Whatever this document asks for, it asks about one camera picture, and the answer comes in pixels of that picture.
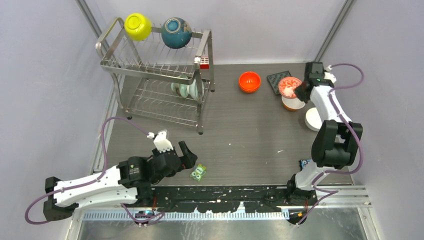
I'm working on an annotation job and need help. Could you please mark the white bowl red pattern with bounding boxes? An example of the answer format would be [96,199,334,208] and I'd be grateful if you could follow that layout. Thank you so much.
[278,76,302,99]

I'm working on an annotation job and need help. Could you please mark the plain white bowl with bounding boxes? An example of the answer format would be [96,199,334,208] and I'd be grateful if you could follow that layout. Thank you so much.
[304,107,322,132]

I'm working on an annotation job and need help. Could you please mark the orange plastic bowl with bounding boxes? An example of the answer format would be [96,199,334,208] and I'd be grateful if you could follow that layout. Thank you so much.
[238,71,262,89]
[240,87,259,94]

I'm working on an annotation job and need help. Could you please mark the metal two-tier dish rack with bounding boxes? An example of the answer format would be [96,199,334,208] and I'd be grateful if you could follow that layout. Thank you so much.
[95,17,215,135]

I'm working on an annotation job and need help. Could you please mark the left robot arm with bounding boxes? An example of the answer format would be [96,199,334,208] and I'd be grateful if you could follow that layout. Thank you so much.
[43,141,198,222]

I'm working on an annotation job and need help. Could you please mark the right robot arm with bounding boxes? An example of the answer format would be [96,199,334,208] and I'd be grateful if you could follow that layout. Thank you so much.
[285,61,363,205]

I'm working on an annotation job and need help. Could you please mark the white plate in rack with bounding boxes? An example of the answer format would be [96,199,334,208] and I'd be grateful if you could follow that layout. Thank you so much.
[187,79,199,100]

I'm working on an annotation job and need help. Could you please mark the green owl puzzle piece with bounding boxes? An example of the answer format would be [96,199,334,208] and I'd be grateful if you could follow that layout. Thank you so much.
[190,164,207,182]

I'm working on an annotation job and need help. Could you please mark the dark grey studded baseplate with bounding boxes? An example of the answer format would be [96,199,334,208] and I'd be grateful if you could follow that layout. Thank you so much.
[266,70,292,96]

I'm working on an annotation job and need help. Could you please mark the pale green ceramic bowl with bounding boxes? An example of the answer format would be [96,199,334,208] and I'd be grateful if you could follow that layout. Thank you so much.
[171,82,189,99]

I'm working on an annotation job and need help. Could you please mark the blue owl puzzle piece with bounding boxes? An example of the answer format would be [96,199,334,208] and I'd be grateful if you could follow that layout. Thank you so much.
[299,159,311,170]

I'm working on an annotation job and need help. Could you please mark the red white toy block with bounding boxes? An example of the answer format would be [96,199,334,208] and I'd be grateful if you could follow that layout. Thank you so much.
[200,56,210,70]

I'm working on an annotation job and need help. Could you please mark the dark blue ceramic bowl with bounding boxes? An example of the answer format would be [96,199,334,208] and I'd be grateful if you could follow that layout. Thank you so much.
[161,17,192,49]

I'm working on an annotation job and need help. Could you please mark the yellow bowl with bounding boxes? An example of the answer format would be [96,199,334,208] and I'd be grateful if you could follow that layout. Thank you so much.
[124,13,152,41]

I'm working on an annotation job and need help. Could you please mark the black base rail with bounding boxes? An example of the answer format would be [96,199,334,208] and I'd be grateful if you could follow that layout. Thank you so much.
[122,185,319,215]

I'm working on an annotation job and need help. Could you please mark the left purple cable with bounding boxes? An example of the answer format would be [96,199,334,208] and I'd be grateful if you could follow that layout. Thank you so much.
[24,116,167,227]

